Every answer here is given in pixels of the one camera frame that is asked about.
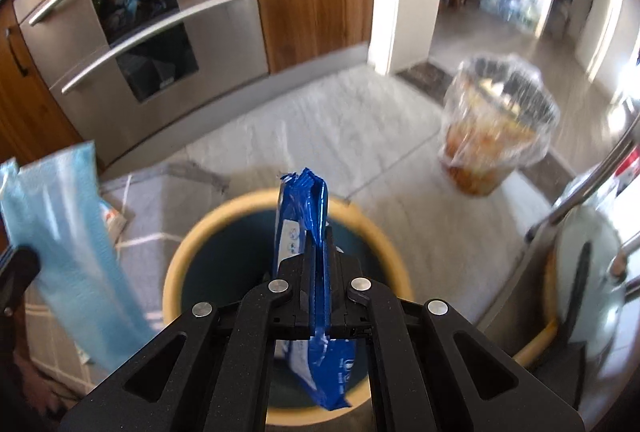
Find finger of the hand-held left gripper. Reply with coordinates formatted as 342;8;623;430
0;247;42;363

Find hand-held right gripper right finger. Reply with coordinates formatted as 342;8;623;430
325;227;586;432

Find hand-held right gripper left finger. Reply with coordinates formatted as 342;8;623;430
59;239;321;432

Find blue face mask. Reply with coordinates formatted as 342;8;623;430
0;140;157;371

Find blue bin with yellow rim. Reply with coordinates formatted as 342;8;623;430
162;189;416;432

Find blue wipes packet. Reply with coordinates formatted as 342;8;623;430
272;168;359;412

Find white cartoon medicine box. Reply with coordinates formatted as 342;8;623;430
99;198;134;244

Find grey plaid blanket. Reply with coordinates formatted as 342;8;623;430
20;172;232;399

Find bin lined with clear bag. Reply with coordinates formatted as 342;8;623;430
437;54;561;197

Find yellow basin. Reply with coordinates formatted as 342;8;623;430
512;257;561;366

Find stainless steel oven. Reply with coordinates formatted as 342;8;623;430
12;0;271;164

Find glass pan lid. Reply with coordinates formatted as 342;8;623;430
549;206;629;354

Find white red plastic bag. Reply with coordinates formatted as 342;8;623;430
617;146;640;194

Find cluster of water jugs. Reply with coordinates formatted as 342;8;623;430
479;0;544;33

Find chrome rack frame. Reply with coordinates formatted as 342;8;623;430
524;111;640;309

